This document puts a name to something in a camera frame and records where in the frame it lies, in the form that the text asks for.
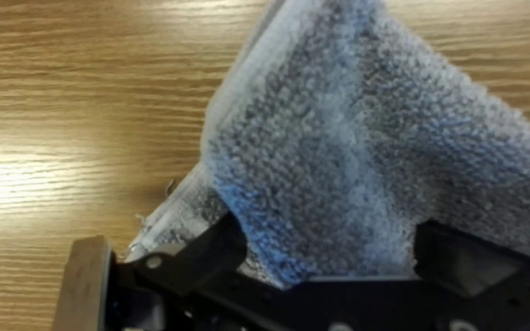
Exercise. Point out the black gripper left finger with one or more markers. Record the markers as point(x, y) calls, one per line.
point(205, 273)

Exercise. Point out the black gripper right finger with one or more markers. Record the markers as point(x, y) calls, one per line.
point(460, 262)

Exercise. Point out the grey towel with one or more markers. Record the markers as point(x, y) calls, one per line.
point(335, 134)

